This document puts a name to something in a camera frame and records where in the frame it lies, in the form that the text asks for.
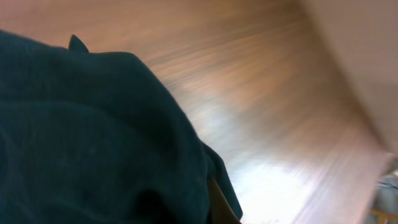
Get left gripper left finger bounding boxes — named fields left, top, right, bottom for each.
left=68, top=34, right=89, bottom=53

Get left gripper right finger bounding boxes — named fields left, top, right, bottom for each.
left=208, top=179, right=241, bottom=224

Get black shorts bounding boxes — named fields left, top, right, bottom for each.
left=1, top=32, right=243, bottom=223

